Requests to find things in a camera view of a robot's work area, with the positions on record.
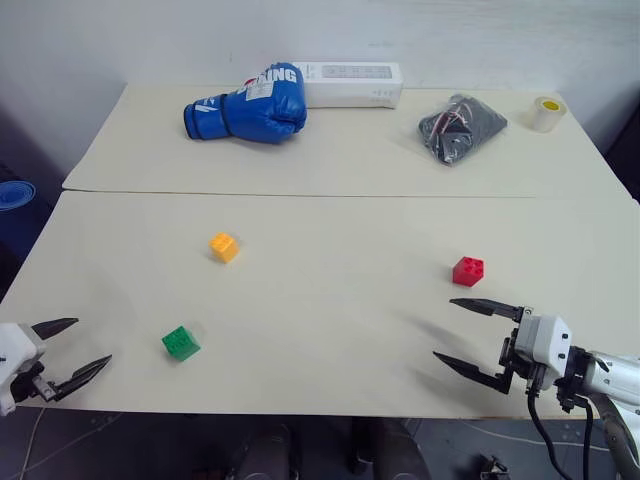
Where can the green toy brick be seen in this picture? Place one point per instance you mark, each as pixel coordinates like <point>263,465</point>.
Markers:
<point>180,343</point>

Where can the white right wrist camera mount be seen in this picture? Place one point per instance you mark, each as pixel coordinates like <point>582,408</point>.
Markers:
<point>542,340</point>

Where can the black items in plastic bag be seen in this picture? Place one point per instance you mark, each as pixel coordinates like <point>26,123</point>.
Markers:
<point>457,127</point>

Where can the dark rounded shape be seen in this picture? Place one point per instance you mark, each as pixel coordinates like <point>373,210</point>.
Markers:
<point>265,452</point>
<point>387,450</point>

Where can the long white cardboard box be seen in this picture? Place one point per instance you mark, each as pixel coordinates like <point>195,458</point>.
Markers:
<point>350,90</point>

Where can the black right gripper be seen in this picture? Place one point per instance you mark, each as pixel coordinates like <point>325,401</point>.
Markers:
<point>511,356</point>

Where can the clear tape roll, yellow core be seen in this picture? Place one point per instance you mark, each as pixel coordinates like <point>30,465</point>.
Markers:
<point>544,117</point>

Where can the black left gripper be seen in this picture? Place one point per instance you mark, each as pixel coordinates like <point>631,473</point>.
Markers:
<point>32,384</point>

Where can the red toy brick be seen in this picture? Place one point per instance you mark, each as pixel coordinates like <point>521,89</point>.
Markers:
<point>468,272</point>

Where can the blue boxing glove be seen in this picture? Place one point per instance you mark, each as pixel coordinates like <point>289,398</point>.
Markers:
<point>260,112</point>

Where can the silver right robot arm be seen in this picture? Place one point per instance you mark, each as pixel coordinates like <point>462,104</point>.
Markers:
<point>617,372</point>

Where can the yellow toy brick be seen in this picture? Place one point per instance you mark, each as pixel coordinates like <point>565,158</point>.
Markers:
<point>223,247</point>

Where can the small black floor object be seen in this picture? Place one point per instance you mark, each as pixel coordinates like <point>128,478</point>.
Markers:
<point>494,467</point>

